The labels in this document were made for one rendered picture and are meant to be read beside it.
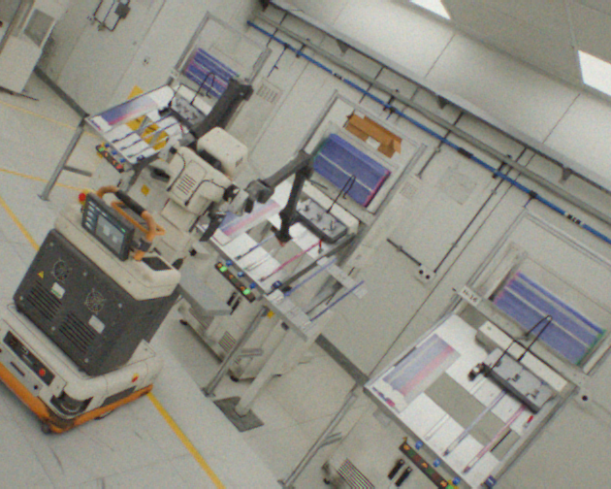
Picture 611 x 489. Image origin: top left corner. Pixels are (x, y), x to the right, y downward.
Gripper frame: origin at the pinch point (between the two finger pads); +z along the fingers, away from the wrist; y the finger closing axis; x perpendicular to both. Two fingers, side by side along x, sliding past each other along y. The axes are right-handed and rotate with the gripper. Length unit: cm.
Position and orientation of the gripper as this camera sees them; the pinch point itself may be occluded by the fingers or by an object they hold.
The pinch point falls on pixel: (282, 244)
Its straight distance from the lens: 337.7
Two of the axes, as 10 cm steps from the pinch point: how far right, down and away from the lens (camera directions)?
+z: -1.2, 6.8, 7.2
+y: -6.7, -5.9, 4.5
